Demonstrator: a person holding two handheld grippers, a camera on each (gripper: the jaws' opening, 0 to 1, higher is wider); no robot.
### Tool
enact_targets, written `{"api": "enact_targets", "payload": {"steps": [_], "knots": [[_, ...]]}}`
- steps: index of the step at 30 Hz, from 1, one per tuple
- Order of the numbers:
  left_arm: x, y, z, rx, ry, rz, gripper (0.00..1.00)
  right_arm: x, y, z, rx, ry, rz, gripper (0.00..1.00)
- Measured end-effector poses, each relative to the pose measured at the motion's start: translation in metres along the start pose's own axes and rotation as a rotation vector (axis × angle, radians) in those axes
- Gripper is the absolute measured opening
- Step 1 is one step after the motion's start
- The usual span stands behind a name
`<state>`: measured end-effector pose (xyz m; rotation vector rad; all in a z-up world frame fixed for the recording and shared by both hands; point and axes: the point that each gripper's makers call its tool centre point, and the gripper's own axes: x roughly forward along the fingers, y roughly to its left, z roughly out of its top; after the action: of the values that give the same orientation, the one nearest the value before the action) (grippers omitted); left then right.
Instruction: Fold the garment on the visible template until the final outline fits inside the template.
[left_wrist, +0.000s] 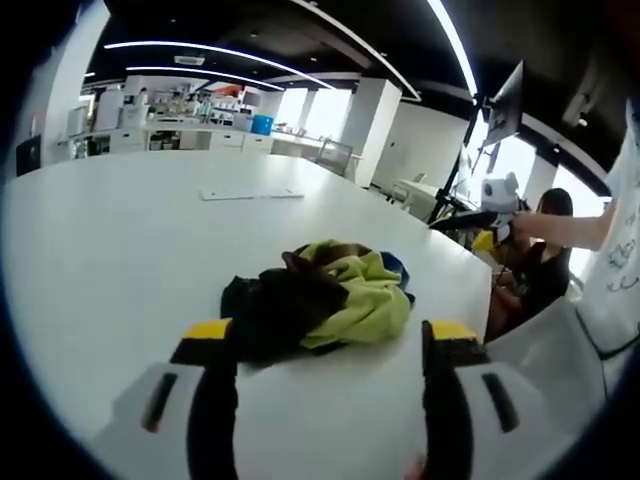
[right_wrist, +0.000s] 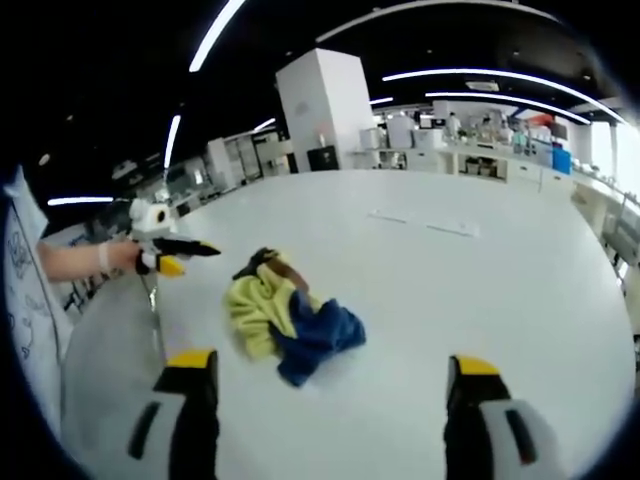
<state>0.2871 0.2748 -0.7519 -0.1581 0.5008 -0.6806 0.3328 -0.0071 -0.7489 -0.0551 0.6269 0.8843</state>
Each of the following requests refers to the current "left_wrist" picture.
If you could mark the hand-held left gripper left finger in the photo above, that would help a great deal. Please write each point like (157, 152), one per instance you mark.
(150, 400)

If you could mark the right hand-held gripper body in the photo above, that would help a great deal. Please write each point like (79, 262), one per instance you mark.
(497, 191)

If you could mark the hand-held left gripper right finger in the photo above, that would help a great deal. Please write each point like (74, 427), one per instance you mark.
(500, 405)

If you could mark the blue garment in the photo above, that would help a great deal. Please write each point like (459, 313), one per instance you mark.
(397, 267)

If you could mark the yellow-green garment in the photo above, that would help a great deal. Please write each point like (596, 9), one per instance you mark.
(372, 300)

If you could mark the brown garment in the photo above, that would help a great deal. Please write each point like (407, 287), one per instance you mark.
(345, 251)

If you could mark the black garment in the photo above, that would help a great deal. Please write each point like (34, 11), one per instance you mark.
(280, 300)

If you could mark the white template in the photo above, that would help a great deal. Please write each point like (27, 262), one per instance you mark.
(250, 192)

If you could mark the black tripod stand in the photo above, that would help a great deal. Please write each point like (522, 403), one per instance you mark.
(452, 192)

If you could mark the white chair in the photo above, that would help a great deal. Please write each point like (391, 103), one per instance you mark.
(545, 345)

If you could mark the white side table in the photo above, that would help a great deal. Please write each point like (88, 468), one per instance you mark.
(417, 192)

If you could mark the long ceiling light strip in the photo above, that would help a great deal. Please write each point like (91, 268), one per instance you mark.
(457, 45)
(200, 75)
(260, 57)

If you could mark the grey mesh chair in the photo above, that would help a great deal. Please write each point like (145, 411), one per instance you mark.
(334, 157)

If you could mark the blue storage bin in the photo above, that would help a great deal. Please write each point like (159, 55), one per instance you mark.
(262, 124)

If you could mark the white counter cabinets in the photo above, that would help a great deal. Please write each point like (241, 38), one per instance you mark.
(200, 137)

